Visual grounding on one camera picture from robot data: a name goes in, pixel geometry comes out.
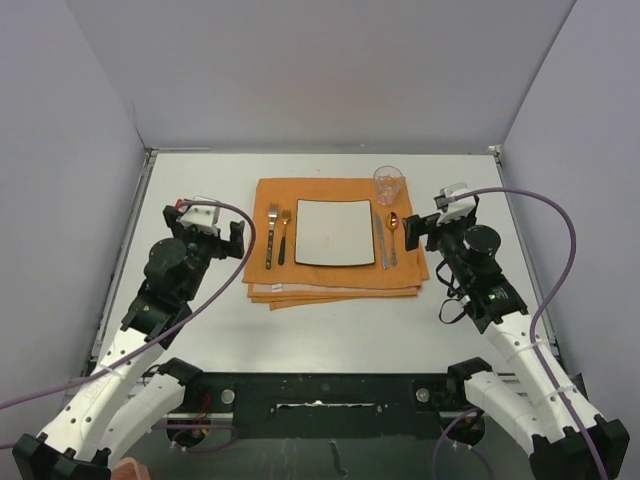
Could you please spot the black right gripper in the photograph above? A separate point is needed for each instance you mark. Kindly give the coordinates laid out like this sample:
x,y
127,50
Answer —
x,y
418,226

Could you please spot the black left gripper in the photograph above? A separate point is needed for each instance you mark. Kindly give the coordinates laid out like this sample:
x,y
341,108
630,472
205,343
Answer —
x,y
223,247

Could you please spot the copper spoon ornate handle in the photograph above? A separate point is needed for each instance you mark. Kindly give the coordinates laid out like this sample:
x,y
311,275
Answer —
x,y
393,223

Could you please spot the orange cloth placemat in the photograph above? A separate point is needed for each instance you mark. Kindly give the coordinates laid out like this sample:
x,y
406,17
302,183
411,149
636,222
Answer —
x,y
284,286

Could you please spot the silver table knife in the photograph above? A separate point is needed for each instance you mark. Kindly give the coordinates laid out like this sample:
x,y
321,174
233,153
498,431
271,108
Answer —
x,y
381,238

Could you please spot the clear plastic cup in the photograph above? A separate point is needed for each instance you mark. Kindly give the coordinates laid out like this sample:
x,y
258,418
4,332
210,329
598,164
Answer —
x,y
388,181

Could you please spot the silver metal fork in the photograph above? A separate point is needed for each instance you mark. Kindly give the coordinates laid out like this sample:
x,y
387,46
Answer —
x,y
273,213

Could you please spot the gold fork black handle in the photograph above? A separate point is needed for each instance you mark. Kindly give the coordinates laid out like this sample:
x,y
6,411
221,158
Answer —
x,y
286,218

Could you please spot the white square plate black rim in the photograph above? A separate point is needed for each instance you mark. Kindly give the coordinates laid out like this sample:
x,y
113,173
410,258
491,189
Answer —
x,y
334,233

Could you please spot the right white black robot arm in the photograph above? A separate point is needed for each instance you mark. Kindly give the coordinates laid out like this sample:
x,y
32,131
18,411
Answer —
x,y
562,433

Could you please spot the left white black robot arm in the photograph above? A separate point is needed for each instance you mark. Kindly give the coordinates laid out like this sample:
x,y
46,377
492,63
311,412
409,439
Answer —
x,y
88,438

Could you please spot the pink box corner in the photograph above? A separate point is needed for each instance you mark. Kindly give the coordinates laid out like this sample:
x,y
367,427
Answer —
x,y
130,469

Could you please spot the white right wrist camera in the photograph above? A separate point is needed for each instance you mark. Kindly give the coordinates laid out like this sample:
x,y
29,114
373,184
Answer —
x,y
449,207

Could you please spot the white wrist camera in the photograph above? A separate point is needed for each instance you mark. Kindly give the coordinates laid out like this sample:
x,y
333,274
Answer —
x,y
449,207
193,213

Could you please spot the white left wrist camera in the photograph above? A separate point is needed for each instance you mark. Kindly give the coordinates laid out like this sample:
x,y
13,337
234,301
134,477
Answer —
x,y
193,213

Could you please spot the aluminium right side rail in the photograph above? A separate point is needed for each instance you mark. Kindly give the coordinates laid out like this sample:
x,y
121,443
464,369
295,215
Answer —
x,y
513,202

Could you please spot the aluminium left side rail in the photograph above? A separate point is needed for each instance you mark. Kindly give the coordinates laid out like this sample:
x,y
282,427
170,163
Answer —
x,y
123,250

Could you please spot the aluminium front frame rail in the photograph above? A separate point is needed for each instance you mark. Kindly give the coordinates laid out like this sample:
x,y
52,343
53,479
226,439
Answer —
x,y
224,392

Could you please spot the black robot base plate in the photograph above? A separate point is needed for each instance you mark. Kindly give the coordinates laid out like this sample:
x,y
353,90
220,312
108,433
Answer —
x,y
318,406

